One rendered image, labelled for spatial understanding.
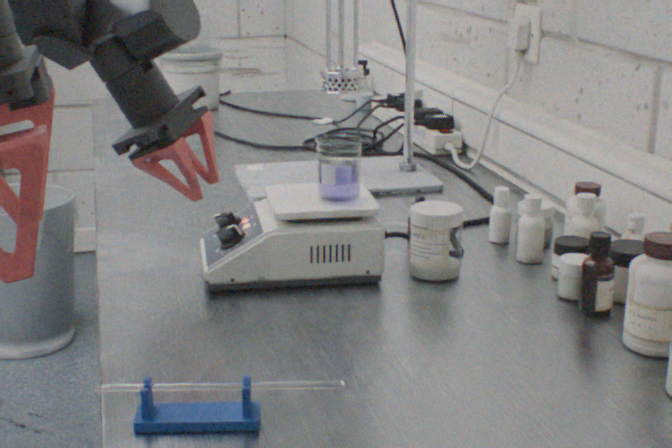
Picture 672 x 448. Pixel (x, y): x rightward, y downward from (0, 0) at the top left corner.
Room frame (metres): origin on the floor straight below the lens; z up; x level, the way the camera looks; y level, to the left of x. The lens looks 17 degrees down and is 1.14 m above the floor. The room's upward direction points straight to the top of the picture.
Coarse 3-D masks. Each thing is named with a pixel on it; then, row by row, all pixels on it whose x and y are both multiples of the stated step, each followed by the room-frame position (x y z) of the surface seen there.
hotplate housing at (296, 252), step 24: (264, 216) 1.06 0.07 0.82; (360, 216) 1.04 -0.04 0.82; (264, 240) 1.00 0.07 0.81; (288, 240) 1.00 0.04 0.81; (312, 240) 1.01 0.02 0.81; (336, 240) 1.01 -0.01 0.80; (360, 240) 1.01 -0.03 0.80; (216, 264) 0.99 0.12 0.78; (240, 264) 0.99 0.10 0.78; (264, 264) 1.00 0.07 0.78; (288, 264) 1.00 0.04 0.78; (312, 264) 1.01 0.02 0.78; (336, 264) 1.01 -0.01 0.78; (360, 264) 1.01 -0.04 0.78; (216, 288) 0.99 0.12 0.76; (240, 288) 1.00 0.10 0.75
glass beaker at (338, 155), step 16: (320, 144) 1.04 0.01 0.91; (336, 144) 1.03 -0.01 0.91; (352, 144) 1.04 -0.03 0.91; (320, 160) 1.04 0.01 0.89; (336, 160) 1.03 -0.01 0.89; (352, 160) 1.04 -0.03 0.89; (320, 176) 1.04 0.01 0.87; (336, 176) 1.03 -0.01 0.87; (352, 176) 1.04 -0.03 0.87; (320, 192) 1.04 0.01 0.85; (336, 192) 1.03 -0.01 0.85; (352, 192) 1.04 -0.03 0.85
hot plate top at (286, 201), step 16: (272, 192) 1.09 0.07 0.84; (288, 192) 1.09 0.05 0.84; (304, 192) 1.09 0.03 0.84; (368, 192) 1.09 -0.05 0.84; (272, 208) 1.02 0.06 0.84; (288, 208) 1.02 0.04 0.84; (304, 208) 1.02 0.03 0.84; (320, 208) 1.02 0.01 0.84; (336, 208) 1.02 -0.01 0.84; (352, 208) 1.02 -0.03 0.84; (368, 208) 1.02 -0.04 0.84
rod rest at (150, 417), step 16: (144, 400) 0.69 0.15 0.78; (144, 416) 0.69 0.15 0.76; (160, 416) 0.70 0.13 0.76; (176, 416) 0.70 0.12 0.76; (192, 416) 0.70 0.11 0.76; (208, 416) 0.70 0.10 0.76; (224, 416) 0.70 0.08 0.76; (240, 416) 0.70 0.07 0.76; (256, 416) 0.70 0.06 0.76; (144, 432) 0.69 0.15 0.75; (160, 432) 0.69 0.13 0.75
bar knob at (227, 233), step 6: (228, 228) 1.02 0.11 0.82; (234, 228) 1.02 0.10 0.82; (216, 234) 1.03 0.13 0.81; (222, 234) 1.03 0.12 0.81; (228, 234) 1.02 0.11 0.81; (234, 234) 1.02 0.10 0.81; (240, 234) 1.02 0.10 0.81; (222, 240) 1.03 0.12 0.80; (228, 240) 1.03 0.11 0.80; (234, 240) 1.02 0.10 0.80; (240, 240) 1.02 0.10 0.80; (222, 246) 1.02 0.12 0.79; (228, 246) 1.01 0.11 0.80
